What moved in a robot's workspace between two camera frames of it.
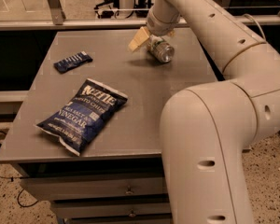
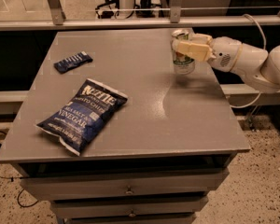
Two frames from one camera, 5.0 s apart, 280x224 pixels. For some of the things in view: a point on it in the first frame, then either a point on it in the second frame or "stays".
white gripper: x=158 y=27 to x=223 y=54
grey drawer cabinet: x=119 y=178 stays
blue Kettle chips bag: x=83 y=119 stays
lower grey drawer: x=111 y=209 stays
